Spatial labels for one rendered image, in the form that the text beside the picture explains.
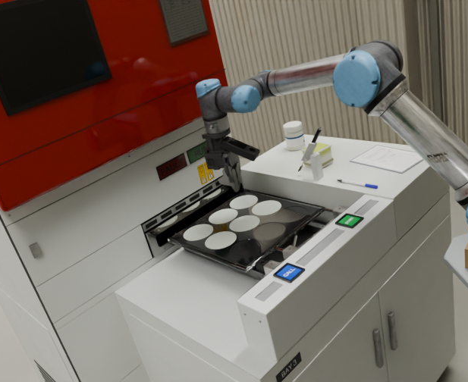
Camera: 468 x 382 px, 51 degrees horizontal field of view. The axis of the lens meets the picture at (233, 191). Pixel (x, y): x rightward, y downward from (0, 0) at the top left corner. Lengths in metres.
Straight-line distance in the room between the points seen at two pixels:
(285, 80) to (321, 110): 2.51
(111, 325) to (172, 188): 0.48
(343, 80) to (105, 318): 1.00
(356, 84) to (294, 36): 2.73
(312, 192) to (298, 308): 0.54
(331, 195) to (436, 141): 0.51
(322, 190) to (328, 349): 0.51
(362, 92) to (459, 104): 2.44
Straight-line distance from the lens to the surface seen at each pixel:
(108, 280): 1.57
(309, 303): 1.21
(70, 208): 1.45
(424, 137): 1.16
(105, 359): 1.68
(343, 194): 1.53
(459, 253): 1.46
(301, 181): 1.62
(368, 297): 1.44
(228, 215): 1.64
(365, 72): 1.12
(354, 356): 1.47
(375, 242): 1.40
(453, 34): 3.44
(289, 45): 3.89
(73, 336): 1.58
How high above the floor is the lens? 1.65
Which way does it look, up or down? 25 degrees down
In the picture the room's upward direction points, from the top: 14 degrees counter-clockwise
